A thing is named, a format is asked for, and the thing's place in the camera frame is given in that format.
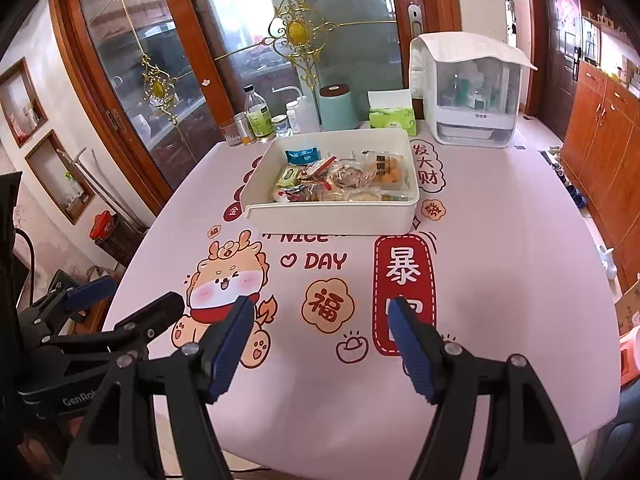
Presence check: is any small gold door ornament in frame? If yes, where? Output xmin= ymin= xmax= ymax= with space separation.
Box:
xmin=140 ymin=52 xmax=181 ymax=126

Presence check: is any blue candy packet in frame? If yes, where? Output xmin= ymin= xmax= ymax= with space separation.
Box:
xmin=285 ymin=147 xmax=320 ymax=166

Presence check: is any white countertop cabinet appliance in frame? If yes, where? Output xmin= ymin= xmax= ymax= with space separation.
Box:
xmin=409 ymin=34 xmax=538 ymax=148

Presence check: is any green tissue pack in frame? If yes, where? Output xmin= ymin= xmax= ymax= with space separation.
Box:
xmin=367 ymin=89 xmax=417 ymax=137

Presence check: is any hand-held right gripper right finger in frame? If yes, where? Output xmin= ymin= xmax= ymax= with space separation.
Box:
xmin=389 ymin=296 xmax=583 ymax=480

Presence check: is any red and white bread packet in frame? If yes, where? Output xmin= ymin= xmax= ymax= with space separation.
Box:
xmin=272 ymin=185 xmax=321 ymax=203

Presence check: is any teal canister with brown lid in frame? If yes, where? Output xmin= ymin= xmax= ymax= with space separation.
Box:
xmin=319 ymin=85 xmax=360 ymax=131

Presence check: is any clear egg ball tray packet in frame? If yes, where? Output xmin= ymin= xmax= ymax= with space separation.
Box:
xmin=360 ymin=149 xmax=411 ymax=191

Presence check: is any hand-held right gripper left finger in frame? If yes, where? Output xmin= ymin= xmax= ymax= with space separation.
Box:
xmin=62 ymin=296 xmax=257 ymax=480

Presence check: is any white squeeze bottle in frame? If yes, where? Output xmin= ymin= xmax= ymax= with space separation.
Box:
xmin=272 ymin=86 xmax=321 ymax=135

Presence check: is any dark wooden door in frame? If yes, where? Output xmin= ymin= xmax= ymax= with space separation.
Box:
xmin=522 ymin=0 xmax=583 ymax=116

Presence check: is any large gold door ornament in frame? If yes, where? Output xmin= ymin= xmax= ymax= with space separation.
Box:
xmin=267 ymin=0 xmax=341 ymax=83

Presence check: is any pink printed tablecloth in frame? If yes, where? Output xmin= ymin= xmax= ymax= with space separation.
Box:
xmin=102 ymin=120 xmax=621 ymax=471

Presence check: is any cardboard box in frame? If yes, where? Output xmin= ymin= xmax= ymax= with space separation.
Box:
xmin=612 ymin=280 xmax=640 ymax=336

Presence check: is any jar with red lid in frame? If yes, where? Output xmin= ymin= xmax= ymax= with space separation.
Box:
xmin=89 ymin=210 xmax=148 ymax=266

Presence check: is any wooden wall niche with plant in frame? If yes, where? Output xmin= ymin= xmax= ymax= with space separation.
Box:
xmin=25 ymin=130 xmax=96 ymax=226

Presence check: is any white plastic bin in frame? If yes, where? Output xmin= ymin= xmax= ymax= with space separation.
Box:
xmin=240 ymin=127 xmax=421 ymax=237

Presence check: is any wooden cabinet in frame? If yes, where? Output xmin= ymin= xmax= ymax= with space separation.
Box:
xmin=560 ymin=67 xmax=640 ymax=281

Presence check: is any silver and orange can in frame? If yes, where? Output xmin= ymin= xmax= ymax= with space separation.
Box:
xmin=233 ymin=111 xmax=252 ymax=145

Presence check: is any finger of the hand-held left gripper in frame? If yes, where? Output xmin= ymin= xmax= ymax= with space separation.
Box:
xmin=20 ymin=275 xmax=121 ymax=332
xmin=42 ymin=291 xmax=186 ymax=361

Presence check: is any clear-wrapped nut candy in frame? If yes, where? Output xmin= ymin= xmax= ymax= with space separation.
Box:
xmin=330 ymin=164 xmax=373 ymax=188

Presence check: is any black cable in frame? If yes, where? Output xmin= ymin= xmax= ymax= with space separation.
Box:
xmin=15 ymin=227 xmax=38 ymax=306

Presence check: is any clear bottle with green label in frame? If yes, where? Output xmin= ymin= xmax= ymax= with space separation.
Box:
xmin=243 ymin=85 xmax=275 ymax=143

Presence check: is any small glass cup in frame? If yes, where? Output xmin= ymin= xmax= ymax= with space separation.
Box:
xmin=220 ymin=120 xmax=243 ymax=148

